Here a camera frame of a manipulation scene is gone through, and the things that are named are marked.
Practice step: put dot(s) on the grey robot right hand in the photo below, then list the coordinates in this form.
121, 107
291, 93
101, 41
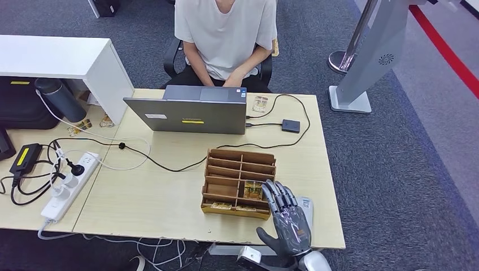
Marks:
290, 228

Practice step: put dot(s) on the person's right hand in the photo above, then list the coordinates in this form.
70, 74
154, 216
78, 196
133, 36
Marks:
210, 83

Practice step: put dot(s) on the person's left hand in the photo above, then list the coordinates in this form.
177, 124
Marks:
234, 79

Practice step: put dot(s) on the pale patterned ID card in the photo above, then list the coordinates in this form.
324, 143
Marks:
260, 104

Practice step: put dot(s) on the wooden card organizer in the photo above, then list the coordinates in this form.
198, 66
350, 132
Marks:
220, 190

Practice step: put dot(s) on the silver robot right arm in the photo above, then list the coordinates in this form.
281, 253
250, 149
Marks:
316, 262

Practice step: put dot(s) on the person's right forearm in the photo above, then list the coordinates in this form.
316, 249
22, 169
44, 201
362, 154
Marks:
196, 63

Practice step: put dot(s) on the person's left forearm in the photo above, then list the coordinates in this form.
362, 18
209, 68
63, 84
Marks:
254, 61

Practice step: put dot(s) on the grey card reader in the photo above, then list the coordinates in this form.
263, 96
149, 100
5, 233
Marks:
307, 209

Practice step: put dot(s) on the person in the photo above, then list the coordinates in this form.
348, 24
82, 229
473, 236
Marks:
226, 33

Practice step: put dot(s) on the grey laptop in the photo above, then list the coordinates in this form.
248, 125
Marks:
194, 112

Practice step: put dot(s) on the black office chair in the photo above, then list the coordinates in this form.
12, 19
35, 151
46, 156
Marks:
170, 60

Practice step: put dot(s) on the wooden board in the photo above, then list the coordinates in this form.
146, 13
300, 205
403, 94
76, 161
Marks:
276, 46

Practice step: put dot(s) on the white box under desk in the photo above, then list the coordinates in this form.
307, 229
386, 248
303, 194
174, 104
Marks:
224, 250

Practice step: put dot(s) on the small black hub box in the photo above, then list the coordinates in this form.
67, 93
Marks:
291, 126

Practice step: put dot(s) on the dark box with white panel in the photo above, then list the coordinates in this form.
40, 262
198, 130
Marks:
104, 7

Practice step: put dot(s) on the grey kiosk stand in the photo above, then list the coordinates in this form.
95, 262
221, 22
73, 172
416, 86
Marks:
372, 56

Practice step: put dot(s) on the dark grey thermos bottle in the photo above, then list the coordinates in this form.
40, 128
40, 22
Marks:
63, 101

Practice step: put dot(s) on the black plug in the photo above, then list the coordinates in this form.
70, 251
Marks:
77, 170

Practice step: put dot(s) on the white desk shelf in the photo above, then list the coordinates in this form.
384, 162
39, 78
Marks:
48, 56

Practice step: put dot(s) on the white plug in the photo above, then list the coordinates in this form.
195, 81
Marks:
70, 181
60, 193

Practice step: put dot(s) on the black bag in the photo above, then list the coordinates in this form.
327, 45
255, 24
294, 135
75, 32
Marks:
20, 106

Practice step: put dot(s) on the white power strip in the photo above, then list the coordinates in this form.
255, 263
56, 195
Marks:
56, 209

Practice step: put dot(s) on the black adapter with yellow label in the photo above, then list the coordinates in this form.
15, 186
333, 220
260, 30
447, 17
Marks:
24, 157

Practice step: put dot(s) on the black device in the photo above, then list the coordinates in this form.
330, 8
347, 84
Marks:
5, 146

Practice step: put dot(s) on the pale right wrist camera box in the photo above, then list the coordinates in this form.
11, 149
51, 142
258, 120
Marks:
249, 257

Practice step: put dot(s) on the chrome stanchion post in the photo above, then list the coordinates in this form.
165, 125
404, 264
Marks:
341, 61

